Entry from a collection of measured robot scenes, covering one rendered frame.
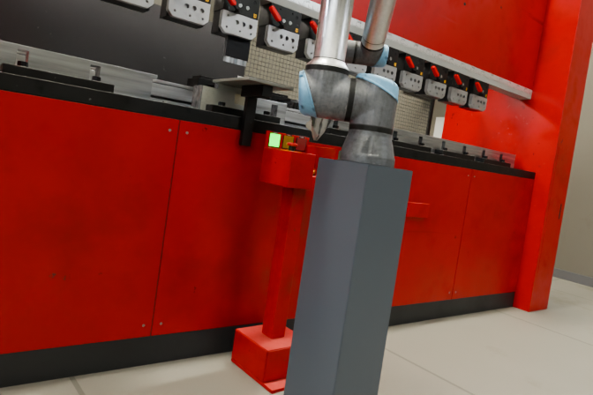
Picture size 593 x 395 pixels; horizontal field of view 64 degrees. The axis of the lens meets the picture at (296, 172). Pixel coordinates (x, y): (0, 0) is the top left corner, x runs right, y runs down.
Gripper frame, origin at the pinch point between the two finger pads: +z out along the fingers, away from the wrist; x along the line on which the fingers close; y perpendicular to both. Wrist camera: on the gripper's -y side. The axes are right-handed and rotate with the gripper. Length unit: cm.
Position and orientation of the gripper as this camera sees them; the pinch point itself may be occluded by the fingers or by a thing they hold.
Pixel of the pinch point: (317, 137)
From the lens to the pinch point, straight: 168.2
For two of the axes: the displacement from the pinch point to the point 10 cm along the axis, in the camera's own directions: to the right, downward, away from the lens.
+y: -6.1, -2.2, 7.6
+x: -7.7, -0.8, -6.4
